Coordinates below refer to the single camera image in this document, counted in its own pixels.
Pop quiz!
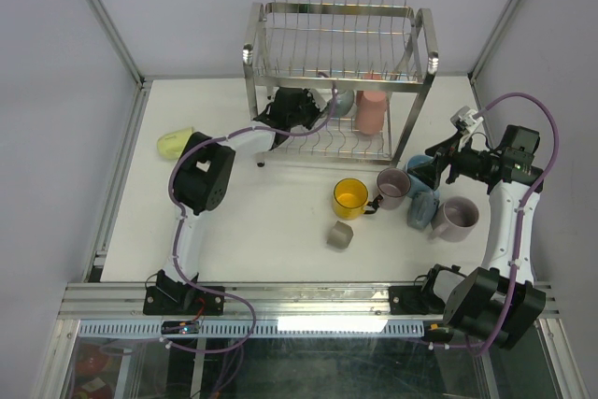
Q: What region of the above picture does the slotted grey cable duct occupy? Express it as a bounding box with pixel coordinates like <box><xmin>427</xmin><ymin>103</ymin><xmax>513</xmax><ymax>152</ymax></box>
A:
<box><xmin>78</xmin><ymin>315</ymin><xmax>425</xmax><ymax>339</ymax></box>

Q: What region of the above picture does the aluminium mounting rail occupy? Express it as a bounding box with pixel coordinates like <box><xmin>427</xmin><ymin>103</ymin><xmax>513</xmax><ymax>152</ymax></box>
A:
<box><xmin>58</xmin><ymin>280</ymin><xmax>560</xmax><ymax>323</ymax></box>

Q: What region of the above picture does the light blue ribbed mug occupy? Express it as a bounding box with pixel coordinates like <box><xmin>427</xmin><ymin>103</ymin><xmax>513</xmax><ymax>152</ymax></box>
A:
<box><xmin>404</xmin><ymin>154</ymin><xmax>441</xmax><ymax>199</ymax></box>

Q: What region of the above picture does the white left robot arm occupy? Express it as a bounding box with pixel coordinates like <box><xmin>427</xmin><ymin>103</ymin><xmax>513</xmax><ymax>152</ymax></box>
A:
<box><xmin>143</xmin><ymin>88</ymin><xmax>337</xmax><ymax>315</ymax></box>

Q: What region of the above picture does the pink mug with handle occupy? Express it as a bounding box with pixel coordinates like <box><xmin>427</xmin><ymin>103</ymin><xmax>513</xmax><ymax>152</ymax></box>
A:
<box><xmin>362</xmin><ymin>72</ymin><xmax>383</xmax><ymax>81</ymax></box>

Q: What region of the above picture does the tall pink cup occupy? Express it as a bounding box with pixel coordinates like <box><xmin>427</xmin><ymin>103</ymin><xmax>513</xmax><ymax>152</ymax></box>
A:
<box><xmin>355</xmin><ymin>91</ymin><xmax>388</xmax><ymax>135</ymax></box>

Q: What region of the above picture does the stainless steel dish rack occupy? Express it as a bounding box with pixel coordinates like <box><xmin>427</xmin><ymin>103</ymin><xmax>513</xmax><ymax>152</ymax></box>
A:
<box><xmin>242</xmin><ymin>0</ymin><xmax>439</xmax><ymax>164</ymax></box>

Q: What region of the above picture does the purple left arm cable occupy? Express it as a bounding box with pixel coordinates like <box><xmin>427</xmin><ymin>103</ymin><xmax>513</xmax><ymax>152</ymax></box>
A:
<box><xmin>167</xmin><ymin>75</ymin><xmax>340</xmax><ymax>353</ymax></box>

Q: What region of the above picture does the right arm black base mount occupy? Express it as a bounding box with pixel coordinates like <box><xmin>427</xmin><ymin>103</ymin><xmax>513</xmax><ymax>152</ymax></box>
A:
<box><xmin>388</xmin><ymin>264</ymin><xmax>465</xmax><ymax>315</ymax></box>

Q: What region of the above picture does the yellow enamel mug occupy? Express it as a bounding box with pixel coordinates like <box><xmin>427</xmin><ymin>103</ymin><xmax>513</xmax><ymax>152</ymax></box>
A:
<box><xmin>332</xmin><ymin>178</ymin><xmax>383</xmax><ymax>221</ymax></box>

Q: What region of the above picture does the lilac mug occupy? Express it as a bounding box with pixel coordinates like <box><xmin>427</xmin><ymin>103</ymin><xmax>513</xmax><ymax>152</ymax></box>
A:
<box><xmin>429</xmin><ymin>196</ymin><xmax>479</xmax><ymax>243</ymax></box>
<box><xmin>377</xmin><ymin>167</ymin><xmax>411</xmax><ymax>210</ymax></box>

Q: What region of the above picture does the dark speckled grey mug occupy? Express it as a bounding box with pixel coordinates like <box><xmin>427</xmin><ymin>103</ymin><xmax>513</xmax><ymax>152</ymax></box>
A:
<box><xmin>334</xmin><ymin>90</ymin><xmax>355</xmax><ymax>118</ymax></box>

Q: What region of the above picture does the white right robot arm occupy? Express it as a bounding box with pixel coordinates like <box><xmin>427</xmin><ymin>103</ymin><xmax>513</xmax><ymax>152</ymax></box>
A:
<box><xmin>401</xmin><ymin>124</ymin><xmax>546</xmax><ymax>350</ymax></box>

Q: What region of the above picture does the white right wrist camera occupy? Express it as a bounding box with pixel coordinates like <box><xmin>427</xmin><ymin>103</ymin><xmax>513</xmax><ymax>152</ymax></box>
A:
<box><xmin>450</xmin><ymin>107</ymin><xmax>483</xmax><ymax>136</ymax></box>

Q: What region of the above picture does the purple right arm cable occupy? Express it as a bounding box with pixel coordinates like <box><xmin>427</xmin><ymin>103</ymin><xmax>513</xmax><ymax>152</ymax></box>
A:
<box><xmin>424</xmin><ymin>92</ymin><xmax>561</xmax><ymax>354</ymax></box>

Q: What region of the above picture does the small grey-green cup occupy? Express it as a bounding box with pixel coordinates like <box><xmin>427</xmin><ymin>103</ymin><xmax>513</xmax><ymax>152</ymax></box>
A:
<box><xmin>326</xmin><ymin>221</ymin><xmax>354</xmax><ymax>250</ymax></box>

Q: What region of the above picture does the blue-grey speckled jug mug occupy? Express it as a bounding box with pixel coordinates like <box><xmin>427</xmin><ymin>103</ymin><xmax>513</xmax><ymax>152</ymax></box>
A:
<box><xmin>407</xmin><ymin>192</ymin><xmax>439</xmax><ymax>231</ymax></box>

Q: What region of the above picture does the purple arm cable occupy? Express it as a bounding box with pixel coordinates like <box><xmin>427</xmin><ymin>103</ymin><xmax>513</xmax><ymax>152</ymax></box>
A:
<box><xmin>424</xmin><ymin>92</ymin><xmax>561</xmax><ymax>354</ymax></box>
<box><xmin>167</xmin><ymin>75</ymin><xmax>340</xmax><ymax>353</ymax></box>

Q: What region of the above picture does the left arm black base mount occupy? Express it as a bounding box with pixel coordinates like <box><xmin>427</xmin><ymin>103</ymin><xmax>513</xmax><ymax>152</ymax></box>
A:
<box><xmin>143</xmin><ymin>270</ymin><xmax>225</xmax><ymax>317</ymax></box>

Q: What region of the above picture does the pale yellow-green mug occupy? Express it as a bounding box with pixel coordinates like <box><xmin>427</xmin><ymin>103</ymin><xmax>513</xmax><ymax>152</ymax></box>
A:
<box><xmin>156</xmin><ymin>127</ymin><xmax>194</xmax><ymax>161</ymax></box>

